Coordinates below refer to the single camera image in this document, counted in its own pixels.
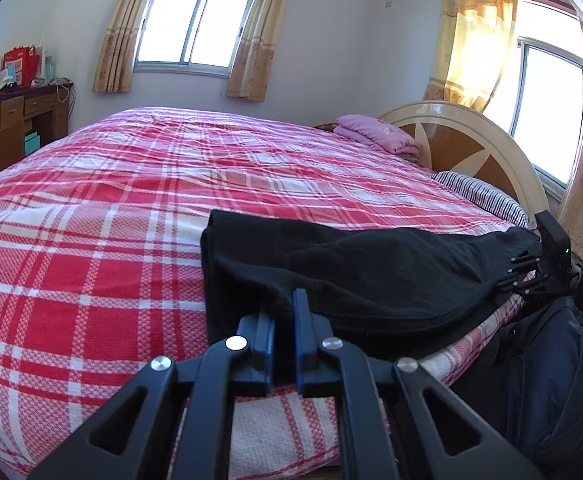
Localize yellow patterned curtain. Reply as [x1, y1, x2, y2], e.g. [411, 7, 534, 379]
[423, 0, 521, 114]

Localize large window beside headboard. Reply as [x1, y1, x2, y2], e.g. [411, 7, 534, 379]
[480, 0, 583, 192]

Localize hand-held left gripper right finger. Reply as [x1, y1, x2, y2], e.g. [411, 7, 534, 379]
[293, 288, 547, 480]

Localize beige patterned curtain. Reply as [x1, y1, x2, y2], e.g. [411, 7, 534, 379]
[226, 0, 300, 102]
[92, 0, 165, 94]

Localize pink folded quilt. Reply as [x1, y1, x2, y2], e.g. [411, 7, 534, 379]
[333, 114, 423, 159]

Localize wooden desk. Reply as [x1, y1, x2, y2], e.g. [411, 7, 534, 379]
[0, 82, 73, 184]

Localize person's dark jacket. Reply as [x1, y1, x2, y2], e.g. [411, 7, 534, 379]
[449, 292, 583, 480]

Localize red plaid bed sheet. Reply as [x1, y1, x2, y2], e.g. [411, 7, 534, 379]
[0, 106, 533, 477]

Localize black pants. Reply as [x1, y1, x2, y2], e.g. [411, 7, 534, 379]
[200, 209, 543, 361]

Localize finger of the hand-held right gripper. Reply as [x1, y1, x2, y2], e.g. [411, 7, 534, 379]
[509, 252, 542, 274]
[496, 272, 539, 297]

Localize sliding window with sill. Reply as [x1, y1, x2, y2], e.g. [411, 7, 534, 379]
[132, 0, 268, 79]

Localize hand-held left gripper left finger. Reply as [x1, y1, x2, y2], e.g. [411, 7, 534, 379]
[26, 311, 277, 480]

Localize striped pillow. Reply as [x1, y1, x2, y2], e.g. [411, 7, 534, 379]
[430, 170, 532, 229]

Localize white cable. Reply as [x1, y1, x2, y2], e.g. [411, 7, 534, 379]
[52, 77, 75, 107]

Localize cream and brown headboard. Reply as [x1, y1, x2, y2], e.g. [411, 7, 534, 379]
[379, 101, 551, 222]

